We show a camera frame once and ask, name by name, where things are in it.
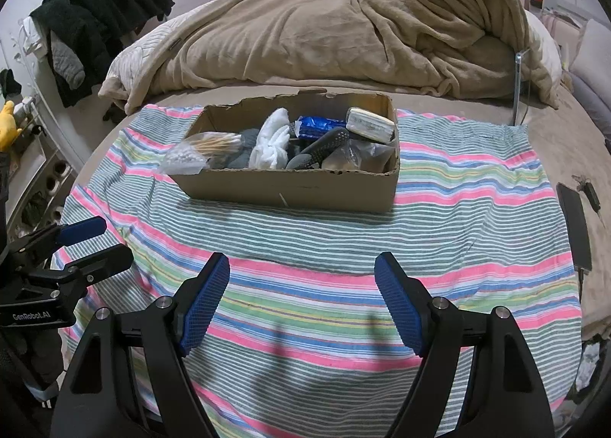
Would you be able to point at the grey pillow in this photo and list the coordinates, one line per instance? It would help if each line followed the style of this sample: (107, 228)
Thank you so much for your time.
(594, 104)

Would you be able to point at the bunch of keys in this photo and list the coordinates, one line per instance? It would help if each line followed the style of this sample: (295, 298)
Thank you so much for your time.
(589, 190)

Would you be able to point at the white striped quilt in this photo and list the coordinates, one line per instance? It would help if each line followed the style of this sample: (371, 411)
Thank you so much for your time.
(138, 56)

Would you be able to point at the blue tissue packet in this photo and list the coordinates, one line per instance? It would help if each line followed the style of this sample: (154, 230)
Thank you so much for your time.
(317, 127)

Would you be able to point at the white tissue pack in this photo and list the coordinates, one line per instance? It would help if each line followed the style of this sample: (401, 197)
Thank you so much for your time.
(370, 124)

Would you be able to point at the yellow plush toy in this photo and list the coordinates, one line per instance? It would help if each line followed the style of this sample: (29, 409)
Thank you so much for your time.
(7, 125)

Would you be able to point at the grey quilted garment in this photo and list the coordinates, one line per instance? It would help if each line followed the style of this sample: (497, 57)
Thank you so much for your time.
(69, 63)

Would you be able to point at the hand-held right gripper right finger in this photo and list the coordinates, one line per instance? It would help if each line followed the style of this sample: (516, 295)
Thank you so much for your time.
(401, 304)

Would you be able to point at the black hanging clothes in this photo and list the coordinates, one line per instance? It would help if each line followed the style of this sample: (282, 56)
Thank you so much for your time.
(100, 3)

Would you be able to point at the cardboard box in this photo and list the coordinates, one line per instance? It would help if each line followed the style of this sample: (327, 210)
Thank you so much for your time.
(296, 192)

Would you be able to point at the striped cloth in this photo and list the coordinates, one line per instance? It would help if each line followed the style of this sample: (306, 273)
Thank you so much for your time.
(334, 247)

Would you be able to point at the white metal rack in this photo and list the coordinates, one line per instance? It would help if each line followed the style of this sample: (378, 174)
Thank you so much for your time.
(43, 166)

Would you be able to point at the white sock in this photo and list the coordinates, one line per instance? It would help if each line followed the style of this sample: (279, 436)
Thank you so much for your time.
(272, 142)

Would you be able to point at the dark dotted sock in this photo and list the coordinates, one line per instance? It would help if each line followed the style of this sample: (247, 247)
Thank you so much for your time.
(324, 142)

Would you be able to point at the clear bag of snacks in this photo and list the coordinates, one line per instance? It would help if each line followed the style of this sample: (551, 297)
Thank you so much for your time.
(358, 156)

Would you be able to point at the bag of cotton swabs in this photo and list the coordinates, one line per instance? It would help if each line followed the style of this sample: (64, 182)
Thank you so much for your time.
(200, 149)

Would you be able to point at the black phone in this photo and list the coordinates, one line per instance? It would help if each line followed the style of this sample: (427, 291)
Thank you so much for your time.
(575, 228)

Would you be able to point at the white flower-print pillow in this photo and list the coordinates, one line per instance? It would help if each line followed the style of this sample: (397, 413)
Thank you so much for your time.
(594, 56)

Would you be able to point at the metal pole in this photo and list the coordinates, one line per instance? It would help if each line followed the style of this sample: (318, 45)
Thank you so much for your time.
(518, 89)

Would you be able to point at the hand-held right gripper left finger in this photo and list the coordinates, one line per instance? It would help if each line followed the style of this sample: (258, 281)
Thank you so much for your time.
(205, 304)

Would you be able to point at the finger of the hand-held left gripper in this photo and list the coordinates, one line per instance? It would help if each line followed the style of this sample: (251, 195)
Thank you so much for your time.
(107, 261)
(83, 230)

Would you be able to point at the beige blanket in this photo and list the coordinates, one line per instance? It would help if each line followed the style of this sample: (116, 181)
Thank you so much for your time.
(310, 32)

